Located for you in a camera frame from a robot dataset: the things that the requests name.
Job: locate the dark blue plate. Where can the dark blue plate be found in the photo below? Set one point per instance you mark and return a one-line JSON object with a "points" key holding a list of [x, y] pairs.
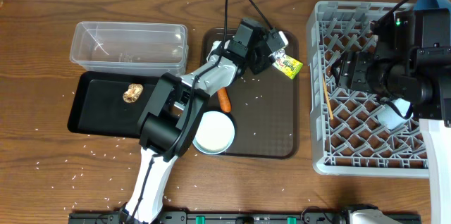
{"points": [[432, 4]]}

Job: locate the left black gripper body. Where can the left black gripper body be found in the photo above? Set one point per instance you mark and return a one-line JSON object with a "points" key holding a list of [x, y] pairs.
{"points": [[267, 55]]}

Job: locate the wooden chopstick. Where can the wooden chopstick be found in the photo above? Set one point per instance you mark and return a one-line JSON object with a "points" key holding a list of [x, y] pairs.
{"points": [[327, 99]]}

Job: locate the light blue rice bowl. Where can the light blue rice bowl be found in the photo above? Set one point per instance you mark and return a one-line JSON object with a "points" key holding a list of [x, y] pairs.
{"points": [[215, 133]]}

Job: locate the black plastic tray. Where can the black plastic tray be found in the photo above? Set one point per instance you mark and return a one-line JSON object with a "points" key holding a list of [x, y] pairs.
{"points": [[99, 108]]}

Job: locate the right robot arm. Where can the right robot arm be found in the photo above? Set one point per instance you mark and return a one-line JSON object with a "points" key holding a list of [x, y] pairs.
{"points": [[412, 62]]}

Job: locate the light blue cup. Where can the light blue cup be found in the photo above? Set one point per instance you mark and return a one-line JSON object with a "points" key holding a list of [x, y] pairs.
{"points": [[390, 118]]}

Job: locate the clear plastic bin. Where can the clear plastic bin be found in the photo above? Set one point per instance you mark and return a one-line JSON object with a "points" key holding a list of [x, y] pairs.
{"points": [[148, 49]]}

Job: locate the brown food scrap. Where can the brown food scrap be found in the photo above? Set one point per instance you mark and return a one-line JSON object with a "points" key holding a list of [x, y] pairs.
{"points": [[133, 93]]}

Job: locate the orange carrot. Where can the orange carrot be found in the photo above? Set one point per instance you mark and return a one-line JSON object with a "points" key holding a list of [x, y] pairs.
{"points": [[224, 100]]}

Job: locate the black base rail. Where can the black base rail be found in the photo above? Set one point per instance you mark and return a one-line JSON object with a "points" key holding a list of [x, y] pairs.
{"points": [[181, 217]]}

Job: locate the grey dishwasher rack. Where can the grey dishwasher rack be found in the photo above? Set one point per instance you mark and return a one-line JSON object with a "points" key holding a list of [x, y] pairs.
{"points": [[354, 143]]}

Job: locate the white crumpled napkin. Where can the white crumpled napkin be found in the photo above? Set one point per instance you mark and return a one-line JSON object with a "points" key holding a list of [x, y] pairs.
{"points": [[216, 44]]}

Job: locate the yellow green snack wrapper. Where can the yellow green snack wrapper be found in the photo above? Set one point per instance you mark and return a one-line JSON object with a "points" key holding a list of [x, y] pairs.
{"points": [[286, 64]]}

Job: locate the brown serving tray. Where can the brown serving tray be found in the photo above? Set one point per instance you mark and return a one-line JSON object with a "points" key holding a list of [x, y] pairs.
{"points": [[265, 113]]}

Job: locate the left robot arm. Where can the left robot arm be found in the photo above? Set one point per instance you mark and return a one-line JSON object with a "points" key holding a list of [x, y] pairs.
{"points": [[175, 108]]}

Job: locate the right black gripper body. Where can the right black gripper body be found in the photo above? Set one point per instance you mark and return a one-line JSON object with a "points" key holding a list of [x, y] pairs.
{"points": [[344, 71]]}

